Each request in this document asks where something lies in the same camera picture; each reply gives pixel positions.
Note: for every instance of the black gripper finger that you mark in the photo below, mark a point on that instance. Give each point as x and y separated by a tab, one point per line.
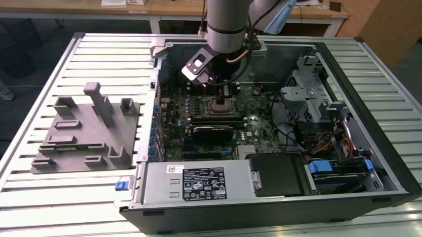
223	95

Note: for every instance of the silver CPU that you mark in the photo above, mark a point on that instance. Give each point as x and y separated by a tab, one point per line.
224	108

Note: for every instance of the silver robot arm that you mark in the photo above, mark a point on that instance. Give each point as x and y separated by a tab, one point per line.
227	24

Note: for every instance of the CPU socket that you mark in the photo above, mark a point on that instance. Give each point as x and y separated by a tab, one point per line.
211	112

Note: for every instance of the RAM slot with white clips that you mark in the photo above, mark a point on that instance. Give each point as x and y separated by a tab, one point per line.
197	90

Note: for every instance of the round coin cell battery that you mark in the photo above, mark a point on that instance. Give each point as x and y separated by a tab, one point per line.
255	92

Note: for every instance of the black RAM stick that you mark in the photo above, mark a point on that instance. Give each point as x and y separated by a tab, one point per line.
215	118

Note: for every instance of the black graphics card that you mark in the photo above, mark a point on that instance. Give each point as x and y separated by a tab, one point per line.
211	134

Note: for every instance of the green motherboard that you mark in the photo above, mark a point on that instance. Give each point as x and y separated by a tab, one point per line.
260	128

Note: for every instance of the metal drive cage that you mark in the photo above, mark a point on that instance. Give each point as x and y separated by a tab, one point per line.
296	95

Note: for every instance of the silver chipset heatsink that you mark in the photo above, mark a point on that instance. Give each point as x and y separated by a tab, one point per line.
246	150

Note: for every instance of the black plastic shroud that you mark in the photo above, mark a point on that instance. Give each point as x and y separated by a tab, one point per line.
276	172

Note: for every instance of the small white box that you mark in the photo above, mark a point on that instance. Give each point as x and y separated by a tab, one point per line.
136	1

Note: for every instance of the grey power supply unit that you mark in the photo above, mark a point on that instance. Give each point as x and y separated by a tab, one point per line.
157	182

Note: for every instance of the hard disk in blue carrier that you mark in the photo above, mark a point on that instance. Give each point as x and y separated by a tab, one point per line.
320	168

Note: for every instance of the grey parts rack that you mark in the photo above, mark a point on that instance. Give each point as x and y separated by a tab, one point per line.
88	128

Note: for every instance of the small brown box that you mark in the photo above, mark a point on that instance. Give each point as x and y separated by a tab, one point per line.
335	6

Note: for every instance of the wooden desk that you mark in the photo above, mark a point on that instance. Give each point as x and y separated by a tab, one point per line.
99	10

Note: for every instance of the blue case latch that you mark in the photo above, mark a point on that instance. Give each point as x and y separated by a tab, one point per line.
120	185

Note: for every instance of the black open PC case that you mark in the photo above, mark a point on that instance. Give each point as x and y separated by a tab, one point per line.
229	217

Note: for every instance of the green RAM stick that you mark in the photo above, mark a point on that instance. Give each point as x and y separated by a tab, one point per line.
71	147

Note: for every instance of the blue disk bay clip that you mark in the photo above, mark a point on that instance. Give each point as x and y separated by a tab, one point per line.
367	165

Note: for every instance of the wooden cabinet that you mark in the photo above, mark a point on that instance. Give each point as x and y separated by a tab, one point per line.
388	24

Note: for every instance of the grey metal stand foot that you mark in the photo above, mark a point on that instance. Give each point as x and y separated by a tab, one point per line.
6	92

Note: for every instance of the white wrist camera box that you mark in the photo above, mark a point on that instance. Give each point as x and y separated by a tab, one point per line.
195	65

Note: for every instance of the grey plastic bracket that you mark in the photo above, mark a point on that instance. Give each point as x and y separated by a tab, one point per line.
332	106

